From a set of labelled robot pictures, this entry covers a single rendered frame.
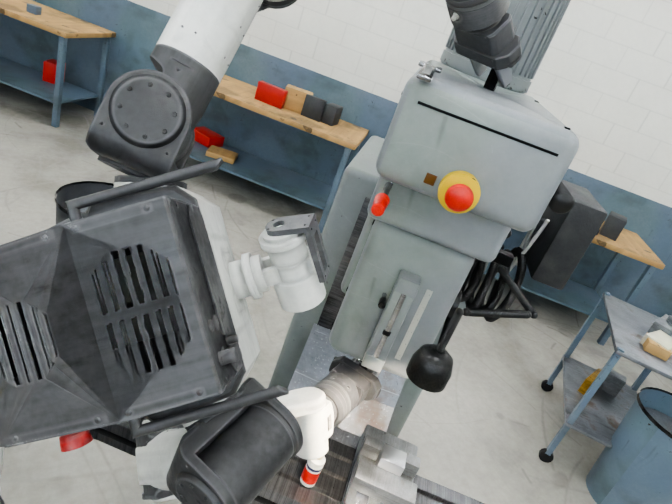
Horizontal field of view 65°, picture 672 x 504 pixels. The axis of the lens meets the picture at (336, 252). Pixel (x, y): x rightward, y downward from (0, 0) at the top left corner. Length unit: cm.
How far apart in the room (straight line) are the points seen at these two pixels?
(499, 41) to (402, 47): 433
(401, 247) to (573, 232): 47
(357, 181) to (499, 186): 68
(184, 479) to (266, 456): 10
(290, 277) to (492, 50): 47
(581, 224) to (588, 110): 411
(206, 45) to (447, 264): 55
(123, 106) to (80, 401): 32
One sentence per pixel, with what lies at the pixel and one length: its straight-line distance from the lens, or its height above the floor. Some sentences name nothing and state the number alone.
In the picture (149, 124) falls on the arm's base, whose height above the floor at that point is 176.
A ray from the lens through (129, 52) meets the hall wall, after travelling 610.
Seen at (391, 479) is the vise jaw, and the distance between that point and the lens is 136.
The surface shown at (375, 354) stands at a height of 138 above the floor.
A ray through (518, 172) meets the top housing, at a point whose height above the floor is 182.
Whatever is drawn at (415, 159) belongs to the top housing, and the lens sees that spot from 79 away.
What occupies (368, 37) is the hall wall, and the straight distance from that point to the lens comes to 525.
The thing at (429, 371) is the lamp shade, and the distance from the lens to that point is 89.
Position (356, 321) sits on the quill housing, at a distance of 106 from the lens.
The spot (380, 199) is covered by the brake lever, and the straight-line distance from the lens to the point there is 79.
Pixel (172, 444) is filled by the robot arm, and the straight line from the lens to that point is 84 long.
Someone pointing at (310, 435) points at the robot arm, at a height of 124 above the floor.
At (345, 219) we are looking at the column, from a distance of 147.
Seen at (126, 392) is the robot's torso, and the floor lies 157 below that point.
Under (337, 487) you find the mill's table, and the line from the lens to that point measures 144.
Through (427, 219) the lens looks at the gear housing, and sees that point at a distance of 92.
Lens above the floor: 196
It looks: 25 degrees down
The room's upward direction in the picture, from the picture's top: 20 degrees clockwise
